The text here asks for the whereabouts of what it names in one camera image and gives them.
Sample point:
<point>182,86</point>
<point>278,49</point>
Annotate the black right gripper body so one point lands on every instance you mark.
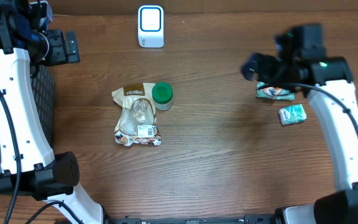
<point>273,73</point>

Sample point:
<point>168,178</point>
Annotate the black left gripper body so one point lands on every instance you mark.
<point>56,53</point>

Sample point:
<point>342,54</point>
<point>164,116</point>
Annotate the large teal wipes pack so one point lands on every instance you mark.
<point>259,94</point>

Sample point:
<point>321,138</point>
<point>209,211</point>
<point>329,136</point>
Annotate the small teal tissue pack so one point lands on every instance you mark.
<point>292,114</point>

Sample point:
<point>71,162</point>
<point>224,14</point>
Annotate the green lid jar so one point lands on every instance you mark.
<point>162,94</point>

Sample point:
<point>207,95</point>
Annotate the brown snack bag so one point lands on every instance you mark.
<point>138,122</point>

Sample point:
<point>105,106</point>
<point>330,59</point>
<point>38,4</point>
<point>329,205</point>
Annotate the orange tissue pack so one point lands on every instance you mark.
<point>275,92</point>

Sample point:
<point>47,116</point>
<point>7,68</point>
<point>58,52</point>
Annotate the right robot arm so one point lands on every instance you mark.
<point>332,95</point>

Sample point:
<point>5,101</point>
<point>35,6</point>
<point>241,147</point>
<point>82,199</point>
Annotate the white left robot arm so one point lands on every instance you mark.
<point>29,166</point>

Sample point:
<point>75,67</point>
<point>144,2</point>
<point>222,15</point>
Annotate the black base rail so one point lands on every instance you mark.
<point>246,219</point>

